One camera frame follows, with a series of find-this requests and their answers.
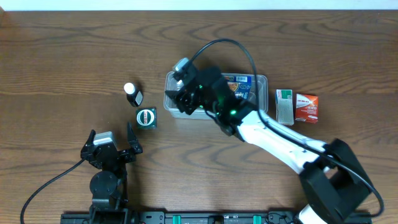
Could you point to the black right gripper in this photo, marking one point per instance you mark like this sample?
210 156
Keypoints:
185 97

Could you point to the blue fever patch box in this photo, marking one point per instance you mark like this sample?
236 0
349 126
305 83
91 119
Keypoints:
239 84

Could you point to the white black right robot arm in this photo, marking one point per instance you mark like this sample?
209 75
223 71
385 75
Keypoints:
334 182

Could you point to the green white medicine box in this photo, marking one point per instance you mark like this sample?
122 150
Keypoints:
284 107

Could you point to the green Zam-Buk tin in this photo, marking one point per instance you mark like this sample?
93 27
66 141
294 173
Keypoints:
146 118

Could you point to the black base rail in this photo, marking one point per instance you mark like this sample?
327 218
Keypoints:
275 217

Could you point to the dark bottle white cap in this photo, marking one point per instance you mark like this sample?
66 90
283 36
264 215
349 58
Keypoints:
133 94

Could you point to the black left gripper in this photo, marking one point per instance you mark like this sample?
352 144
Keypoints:
129 157

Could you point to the red white medicine box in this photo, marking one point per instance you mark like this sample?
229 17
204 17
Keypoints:
306 108

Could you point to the clear plastic container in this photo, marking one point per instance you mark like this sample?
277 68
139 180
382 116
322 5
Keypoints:
172 84

